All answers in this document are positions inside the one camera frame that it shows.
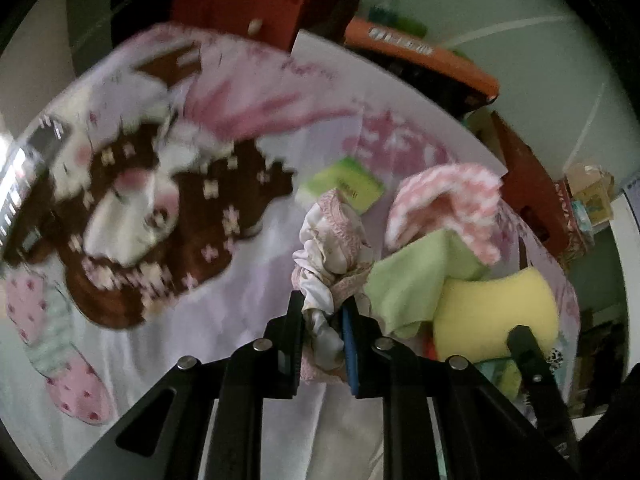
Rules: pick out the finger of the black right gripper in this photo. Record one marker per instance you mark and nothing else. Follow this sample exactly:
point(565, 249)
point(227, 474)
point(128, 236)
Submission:
point(553, 420)

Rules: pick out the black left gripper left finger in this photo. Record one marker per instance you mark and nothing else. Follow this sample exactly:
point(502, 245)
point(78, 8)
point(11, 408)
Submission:
point(266, 368)

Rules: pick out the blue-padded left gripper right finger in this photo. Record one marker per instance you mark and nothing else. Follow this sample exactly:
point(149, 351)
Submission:
point(378, 367)

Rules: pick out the light green cloth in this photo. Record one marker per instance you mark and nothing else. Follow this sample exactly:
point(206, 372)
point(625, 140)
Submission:
point(404, 288)

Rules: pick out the yellow green sponge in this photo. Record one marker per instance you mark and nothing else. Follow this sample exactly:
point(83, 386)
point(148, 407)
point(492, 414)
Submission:
point(474, 319)

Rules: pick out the pink white floral scrunchie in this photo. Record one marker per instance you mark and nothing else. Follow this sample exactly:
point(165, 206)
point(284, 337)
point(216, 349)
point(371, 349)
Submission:
point(332, 265)

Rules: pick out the pink white chevron towel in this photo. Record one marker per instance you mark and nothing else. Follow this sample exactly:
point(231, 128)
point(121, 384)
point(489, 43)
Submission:
point(461, 198)

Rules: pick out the leopard print scrunchie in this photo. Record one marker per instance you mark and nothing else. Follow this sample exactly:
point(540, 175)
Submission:
point(555, 360)

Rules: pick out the cartoon printed bed sheet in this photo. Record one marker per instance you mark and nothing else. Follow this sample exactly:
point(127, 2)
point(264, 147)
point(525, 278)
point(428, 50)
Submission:
point(167, 225)

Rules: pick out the red patterned tin box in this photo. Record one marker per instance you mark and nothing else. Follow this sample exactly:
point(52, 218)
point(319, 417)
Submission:
point(578, 244)

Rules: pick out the blue wipes pack on tin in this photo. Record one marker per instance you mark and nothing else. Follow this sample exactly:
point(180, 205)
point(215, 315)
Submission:
point(583, 222)

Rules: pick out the white round table edge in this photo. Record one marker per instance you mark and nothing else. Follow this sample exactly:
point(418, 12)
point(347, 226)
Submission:
point(625, 230)

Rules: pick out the red cardboard box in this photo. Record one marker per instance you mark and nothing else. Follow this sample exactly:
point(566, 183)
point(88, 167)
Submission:
point(529, 190)

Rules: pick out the orange black box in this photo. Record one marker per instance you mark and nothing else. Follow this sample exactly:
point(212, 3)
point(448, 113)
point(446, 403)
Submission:
point(454, 83)

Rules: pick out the black smartphone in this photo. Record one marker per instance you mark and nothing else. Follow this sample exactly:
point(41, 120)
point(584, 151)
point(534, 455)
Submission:
point(23, 164)

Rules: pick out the green dumbbell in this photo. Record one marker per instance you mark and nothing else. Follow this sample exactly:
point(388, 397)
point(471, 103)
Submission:
point(395, 20)

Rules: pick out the red tote bag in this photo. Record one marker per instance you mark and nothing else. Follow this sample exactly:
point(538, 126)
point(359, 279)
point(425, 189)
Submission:
point(273, 22)

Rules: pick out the yellow gift box with handle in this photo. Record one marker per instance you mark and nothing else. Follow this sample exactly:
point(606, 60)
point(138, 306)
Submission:
point(594, 187)

